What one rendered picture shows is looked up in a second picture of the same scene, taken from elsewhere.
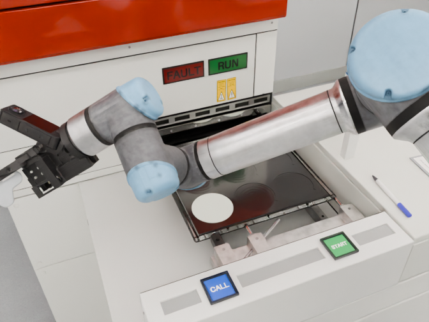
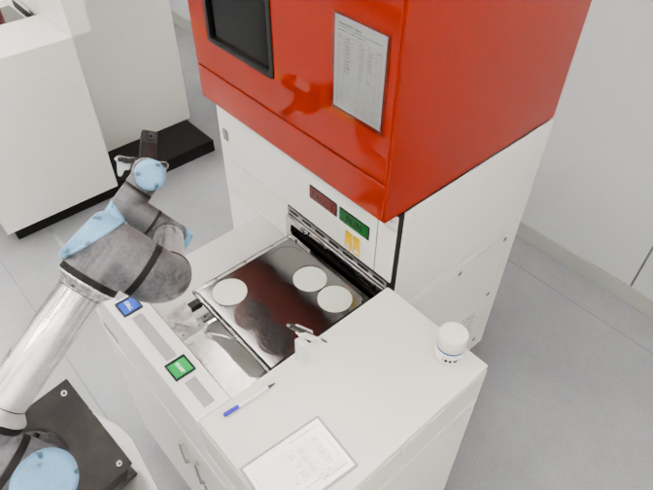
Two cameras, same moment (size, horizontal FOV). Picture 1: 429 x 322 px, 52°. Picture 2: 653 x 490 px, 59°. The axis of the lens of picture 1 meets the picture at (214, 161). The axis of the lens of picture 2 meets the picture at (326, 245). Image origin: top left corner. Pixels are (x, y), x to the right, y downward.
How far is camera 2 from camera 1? 138 cm
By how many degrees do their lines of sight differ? 51
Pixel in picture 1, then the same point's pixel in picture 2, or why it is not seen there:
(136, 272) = not seen: hidden behind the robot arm
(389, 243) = (190, 403)
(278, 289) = (132, 337)
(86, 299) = not seen: hidden behind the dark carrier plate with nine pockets
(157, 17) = (292, 144)
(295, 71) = not seen: outside the picture
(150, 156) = (116, 200)
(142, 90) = (139, 168)
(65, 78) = (258, 141)
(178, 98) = (319, 216)
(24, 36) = (229, 100)
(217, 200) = (238, 293)
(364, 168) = (287, 376)
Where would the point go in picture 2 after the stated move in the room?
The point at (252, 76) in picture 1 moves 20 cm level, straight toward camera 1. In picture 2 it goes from (372, 252) to (302, 264)
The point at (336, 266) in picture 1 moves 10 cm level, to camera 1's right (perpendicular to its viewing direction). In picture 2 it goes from (158, 368) to (165, 403)
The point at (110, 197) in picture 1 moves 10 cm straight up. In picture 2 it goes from (249, 238) to (247, 216)
